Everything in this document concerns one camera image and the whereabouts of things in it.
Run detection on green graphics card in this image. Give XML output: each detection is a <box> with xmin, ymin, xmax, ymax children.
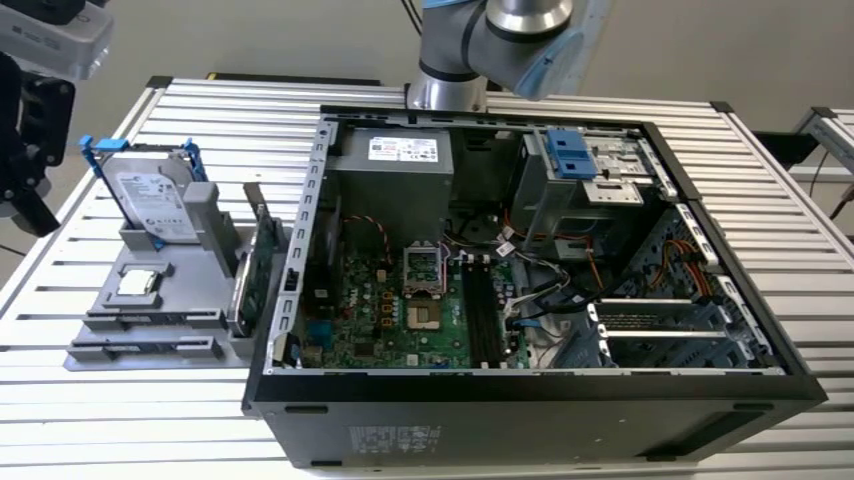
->
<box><xmin>230</xmin><ymin>180</ymin><xmax>286</xmax><ymax>336</ymax></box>

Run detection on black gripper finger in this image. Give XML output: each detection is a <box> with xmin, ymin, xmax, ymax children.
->
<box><xmin>12</xmin><ymin>187</ymin><xmax>63</xmax><ymax>237</ymax></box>

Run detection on twisted orange black wire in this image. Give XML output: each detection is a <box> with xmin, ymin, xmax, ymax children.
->
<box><xmin>340</xmin><ymin>214</ymin><xmax>396</xmax><ymax>265</ymax></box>

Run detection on CPU socket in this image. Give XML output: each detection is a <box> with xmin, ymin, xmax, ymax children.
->
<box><xmin>406</xmin><ymin>297</ymin><xmax>446</xmax><ymax>331</ymax></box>

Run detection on silver CPU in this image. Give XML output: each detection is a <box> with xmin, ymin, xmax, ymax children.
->
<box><xmin>116</xmin><ymin>269</ymin><xmax>161</xmax><ymax>296</ymax></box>

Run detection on hard disk in blue carrier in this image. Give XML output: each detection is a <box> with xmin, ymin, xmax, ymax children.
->
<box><xmin>77</xmin><ymin>133</ymin><xmax>210</xmax><ymax>251</ymax></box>

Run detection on grey metal disk bay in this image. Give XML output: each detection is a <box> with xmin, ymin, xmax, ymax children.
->
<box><xmin>586</xmin><ymin>297</ymin><xmax>766</xmax><ymax>372</ymax></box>

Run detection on thin black cable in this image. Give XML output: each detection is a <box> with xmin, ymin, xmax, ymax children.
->
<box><xmin>398</xmin><ymin>0</ymin><xmax>426</xmax><ymax>37</ymax></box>

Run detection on green motherboard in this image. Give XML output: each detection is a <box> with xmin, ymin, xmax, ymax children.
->
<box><xmin>296</xmin><ymin>244</ymin><xmax>535</xmax><ymax>371</ymax></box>

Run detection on black PC case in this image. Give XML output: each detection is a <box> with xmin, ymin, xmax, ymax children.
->
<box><xmin>240</xmin><ymin>102</ymin><xmax>830</xmax><ymax>470</ymax></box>

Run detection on RAM stick with blue label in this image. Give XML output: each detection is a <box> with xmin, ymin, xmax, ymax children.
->
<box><xmin>104</xmin><ymin>343</ymin><xmax>196</xmax><ymax>352</ymax></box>

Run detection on yellow red power wires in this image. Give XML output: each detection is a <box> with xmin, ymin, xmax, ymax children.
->
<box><xmin>657</xmin><ymin>238</ymin><xmax>714</xmax><ymax>305</ymax></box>

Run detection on black flat bar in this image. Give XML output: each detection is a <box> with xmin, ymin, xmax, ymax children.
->
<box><xmin>204</xmin><ymin>72</ymin><xmax>383</xmax><ymax>86</ymax></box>

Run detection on black RAM slot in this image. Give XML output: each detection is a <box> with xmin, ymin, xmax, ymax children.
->
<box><xmin>479</xmin><ymin>255</ymin><xmax>506</xmax><ymax>366</ymax></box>
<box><xmin>462</xmin><ymin>255</ymin><xmax>486</xmax><ymax>367</ymax></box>

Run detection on blue plastic drive latch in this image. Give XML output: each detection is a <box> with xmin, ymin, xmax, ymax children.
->
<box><xmin>543</xmin><ymin>128</ymin><xmax>599</xmax><ymax>180</ymax></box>

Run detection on grey power supply unit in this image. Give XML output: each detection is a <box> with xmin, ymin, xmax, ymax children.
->
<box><xmin>326</xmin><ymin>127</ymin><xmax>456</xmax><ymax>251</ymax></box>

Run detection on grey metal drive cage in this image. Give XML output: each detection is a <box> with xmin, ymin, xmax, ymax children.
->
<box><xmin>510</xmin><ymin>127</ymin><xmax>675</xmax><ymax>256</ymax></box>

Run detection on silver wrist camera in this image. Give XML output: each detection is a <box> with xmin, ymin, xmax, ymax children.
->
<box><xmin>0</xmin><ymin>0</ymin><xmax>116</xmax><ymax>81</ymax></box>

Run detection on grey plastic parts rack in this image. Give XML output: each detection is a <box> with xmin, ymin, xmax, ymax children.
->
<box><xmin>64</xmin><ymin>182</ymin><xmax>295</xmax><ymax>372</ymax></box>

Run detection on orange data wire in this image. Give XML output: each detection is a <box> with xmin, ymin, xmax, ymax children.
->
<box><xmin>583</xmin><ymin>234</ymin><xmax>607</xmax><ymax>291</ymax></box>

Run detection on metal socket cover frame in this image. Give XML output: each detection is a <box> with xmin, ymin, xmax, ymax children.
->
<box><xmin>403</xmin><ymin>242</ymin><xmax>447</xmax><ymax>296</ymax></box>

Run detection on aluminium side table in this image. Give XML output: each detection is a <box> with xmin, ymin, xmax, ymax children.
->
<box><xmin>786</xmin><ymin>105</ymin><xmax>854</xmax><ymax>181</ymax></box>

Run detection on black cable bundle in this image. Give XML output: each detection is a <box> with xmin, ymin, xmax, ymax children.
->
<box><xmin>516</xmin><ymin>262</ymin><xmax>646</xmax><ymax>321</ymax></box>

